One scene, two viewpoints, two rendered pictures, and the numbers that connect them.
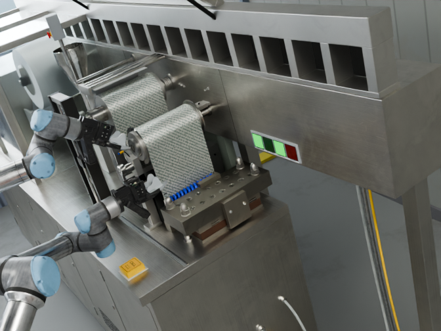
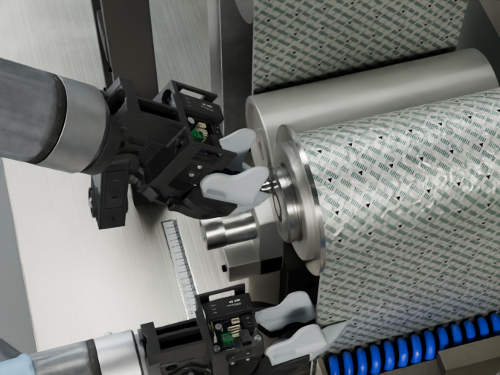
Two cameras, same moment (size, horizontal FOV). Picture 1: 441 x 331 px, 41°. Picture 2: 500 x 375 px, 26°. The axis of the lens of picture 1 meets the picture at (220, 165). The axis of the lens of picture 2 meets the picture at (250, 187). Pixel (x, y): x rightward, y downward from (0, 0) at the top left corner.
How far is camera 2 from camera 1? 1.43 m
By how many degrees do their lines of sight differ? 31
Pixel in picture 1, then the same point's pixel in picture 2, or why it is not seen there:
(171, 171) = (374, 303)
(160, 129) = (404, 200)
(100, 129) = (175, 161)
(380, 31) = not seen: outside the picture
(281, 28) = not seen: outside the picture
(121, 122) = (278, 29)
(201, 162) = (488, 286)
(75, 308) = not seen: hidden behind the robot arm
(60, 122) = (15, 132)
